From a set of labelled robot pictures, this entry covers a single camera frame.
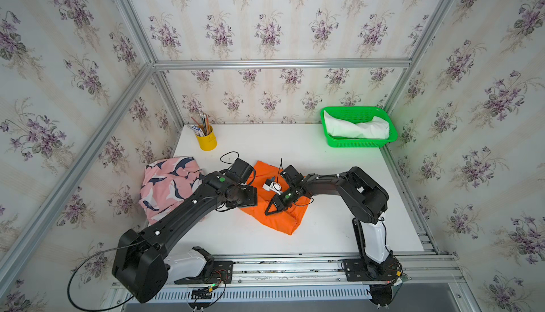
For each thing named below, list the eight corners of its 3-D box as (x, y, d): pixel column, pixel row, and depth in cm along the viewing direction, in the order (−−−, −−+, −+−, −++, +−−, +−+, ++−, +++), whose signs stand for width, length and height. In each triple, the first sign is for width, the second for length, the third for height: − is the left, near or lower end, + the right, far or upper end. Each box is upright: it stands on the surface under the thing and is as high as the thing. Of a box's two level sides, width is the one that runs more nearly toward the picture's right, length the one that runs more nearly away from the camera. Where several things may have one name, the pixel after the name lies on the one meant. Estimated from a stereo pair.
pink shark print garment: (153, 219, 87) (143, 211, 81) (135, 184, 98) (125, 174, 91) (210, 182, 99) (205, 172, 92) (188, 154, 110) (183, 143, 103)
